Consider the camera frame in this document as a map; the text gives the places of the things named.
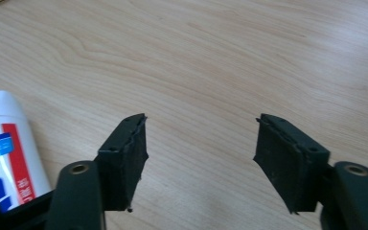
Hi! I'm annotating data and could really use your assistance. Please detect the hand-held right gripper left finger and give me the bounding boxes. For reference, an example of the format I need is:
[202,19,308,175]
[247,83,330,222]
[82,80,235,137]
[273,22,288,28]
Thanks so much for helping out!
[45,112,150,230]

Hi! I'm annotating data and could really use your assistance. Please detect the white bottle blue red label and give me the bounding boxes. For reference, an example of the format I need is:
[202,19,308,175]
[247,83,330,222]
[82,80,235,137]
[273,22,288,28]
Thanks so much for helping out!
[0,89,53,214]

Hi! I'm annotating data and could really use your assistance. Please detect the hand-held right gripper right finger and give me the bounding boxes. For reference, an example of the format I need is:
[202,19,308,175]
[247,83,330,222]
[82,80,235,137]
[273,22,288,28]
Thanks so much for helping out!
[252,113,368,230]

